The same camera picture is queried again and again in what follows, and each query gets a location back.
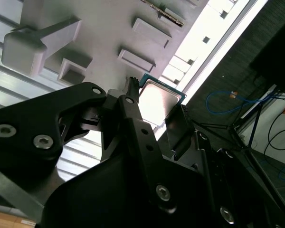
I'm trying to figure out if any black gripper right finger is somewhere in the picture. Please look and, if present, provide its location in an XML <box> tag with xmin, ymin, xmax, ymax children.
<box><xmin>165</xmin><ymin>105</ymin><xmax>285</xmax><ymax>228</ymax></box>

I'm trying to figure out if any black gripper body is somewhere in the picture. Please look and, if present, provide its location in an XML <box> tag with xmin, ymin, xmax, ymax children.
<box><xmin>41</xmin><ymin>102</ymin><xmax>217</xmax><ymax>228</ymax></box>

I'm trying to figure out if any silver CPU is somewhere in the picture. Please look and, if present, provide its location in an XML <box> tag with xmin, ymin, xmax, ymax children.
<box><xmin>138</xmin><ymin>73</ymin><xmax>188</xmax><ymax>128</ymax></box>

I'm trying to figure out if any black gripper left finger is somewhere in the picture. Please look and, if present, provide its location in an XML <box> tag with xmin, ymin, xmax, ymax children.
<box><xmin>0</xmin><ymin>76</ymin><xmax>179</xmax><ymax>215</ymax></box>

